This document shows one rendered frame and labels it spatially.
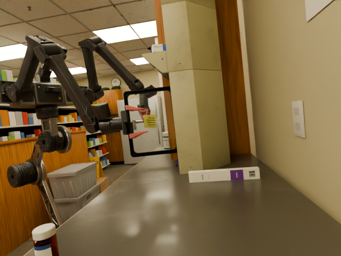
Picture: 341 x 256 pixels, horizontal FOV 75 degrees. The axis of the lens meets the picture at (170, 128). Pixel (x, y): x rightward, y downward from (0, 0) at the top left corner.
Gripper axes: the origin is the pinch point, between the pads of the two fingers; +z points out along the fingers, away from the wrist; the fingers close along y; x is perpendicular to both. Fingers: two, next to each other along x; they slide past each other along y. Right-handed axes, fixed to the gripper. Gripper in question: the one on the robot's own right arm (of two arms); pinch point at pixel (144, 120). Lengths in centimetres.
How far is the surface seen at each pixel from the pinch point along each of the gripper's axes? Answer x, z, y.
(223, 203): -24.4, 27.3, -29.7
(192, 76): 7.3, 22.1, 17.2
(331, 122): -33, 55, -10
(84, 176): 186, -141, -47
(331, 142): -32, 55, -15
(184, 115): 8.6, 16.4, 0.7
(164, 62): 6.4, 10.7, 25.4
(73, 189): 168, -147, -60
